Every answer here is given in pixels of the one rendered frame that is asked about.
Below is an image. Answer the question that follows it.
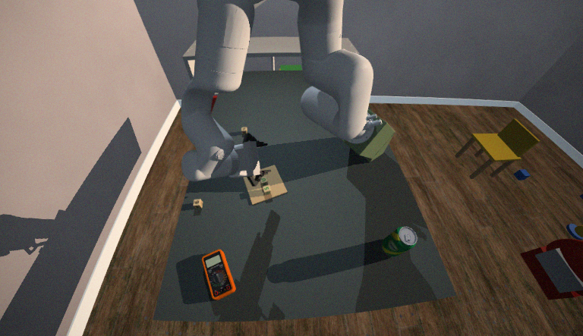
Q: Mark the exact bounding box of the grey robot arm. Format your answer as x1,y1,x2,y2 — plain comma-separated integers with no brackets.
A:
181,0,382,181

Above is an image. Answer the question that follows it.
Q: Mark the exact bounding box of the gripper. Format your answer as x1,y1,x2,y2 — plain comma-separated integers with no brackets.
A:
229,133,271,187

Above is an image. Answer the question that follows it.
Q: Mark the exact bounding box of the green and yellow drink can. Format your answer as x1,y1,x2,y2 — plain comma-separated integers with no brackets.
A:
382,227,417,256

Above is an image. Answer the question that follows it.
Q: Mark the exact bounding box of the orange digital multimeter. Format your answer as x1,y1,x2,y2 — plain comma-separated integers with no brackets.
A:
202,250,235,300

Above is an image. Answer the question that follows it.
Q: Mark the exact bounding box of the tan square mat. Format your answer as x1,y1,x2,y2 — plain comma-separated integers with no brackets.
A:
244,165,288,205

